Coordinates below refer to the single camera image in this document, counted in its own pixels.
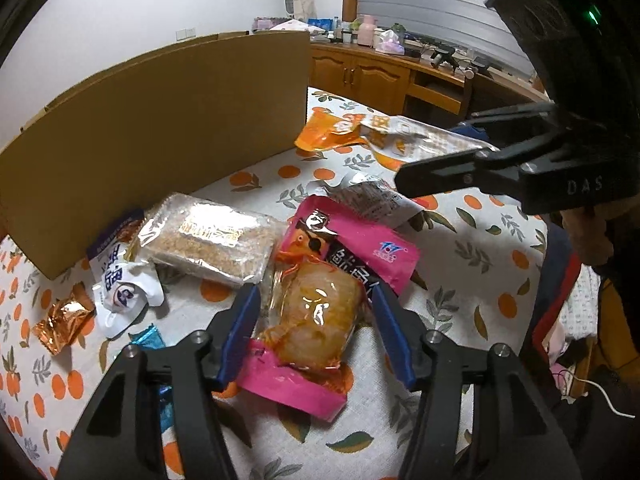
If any orange snack packet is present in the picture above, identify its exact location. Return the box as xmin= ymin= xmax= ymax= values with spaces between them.
xmin=294 ymin=107 xmax=371 ymax=153

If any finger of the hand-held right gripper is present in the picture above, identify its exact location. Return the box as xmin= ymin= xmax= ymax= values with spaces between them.
xmin=394 ymin=129 xmax=572 ymax=197
xmin=452 ymin=101 xmax=557 ymax=136

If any white cable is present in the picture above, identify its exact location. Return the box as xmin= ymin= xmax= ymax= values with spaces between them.
xmin=570 ymin=375 xmax=636 ymax=418

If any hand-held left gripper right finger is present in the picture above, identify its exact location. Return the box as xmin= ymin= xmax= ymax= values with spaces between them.
xmin=372 ymin=285 xmax=583 ymax=480

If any clear orange-print snack packet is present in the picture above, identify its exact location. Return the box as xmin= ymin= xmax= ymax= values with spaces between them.
xmin=360 ymin=112 xmax=496 ymax=171

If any cardboard box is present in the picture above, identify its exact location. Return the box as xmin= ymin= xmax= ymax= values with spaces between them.
xmin=0 ymin=30 xmax=313 ymax=281

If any pink tissue pack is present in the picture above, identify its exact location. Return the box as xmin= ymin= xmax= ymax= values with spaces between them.
xmin=375 ymin=30 xmax=403 ymax=55

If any white silver snack packet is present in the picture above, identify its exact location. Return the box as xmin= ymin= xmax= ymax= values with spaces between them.
xmin=312 ymin=170 xmax=426 ymax=231

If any pink bottle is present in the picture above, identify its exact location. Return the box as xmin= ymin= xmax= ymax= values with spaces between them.
xmin=357 ymin=14 xmax=377 ymax=48

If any clear cake packet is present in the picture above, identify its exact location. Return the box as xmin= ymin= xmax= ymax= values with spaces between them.
xmin=137 ymin=192 xmax=286 ymax=288

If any person's right hand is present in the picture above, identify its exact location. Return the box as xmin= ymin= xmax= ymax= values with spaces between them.
xmin=559 ymin=205 xmax=615 ymax=266

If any blue foil snack packet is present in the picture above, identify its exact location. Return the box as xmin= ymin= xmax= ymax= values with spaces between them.
xmin=129 ymin=325 xmax=175 ymax=441

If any copper foil snack wrapper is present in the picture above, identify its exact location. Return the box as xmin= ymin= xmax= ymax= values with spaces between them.
xmin=32 ymin=282 xmax=96 ymax=356

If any orange-print tablecloth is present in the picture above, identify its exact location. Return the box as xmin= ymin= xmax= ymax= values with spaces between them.
xmin=0 ymin=85 xmax=551 ymax=480

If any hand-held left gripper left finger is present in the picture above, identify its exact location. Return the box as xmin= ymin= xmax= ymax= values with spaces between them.
xmin=55 ymin=282 xmax=263 ymax=480

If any wooden cabinet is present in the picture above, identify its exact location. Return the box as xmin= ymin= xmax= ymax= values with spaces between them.
xmin=307 ymin=42 xmax=551 ymax=126

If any white blue snack packet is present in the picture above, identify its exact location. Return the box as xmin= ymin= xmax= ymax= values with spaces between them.
xmin=86 ymin=207 xmax=166 ymax=341

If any pink snack packet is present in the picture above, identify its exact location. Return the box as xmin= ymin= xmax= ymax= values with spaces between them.
xmin=235 ymin=195 xmax=421 ymax=423

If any grey window blind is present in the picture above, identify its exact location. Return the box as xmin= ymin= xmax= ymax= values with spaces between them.
xmin=357 ymin=0 xmax=536 ymax=81

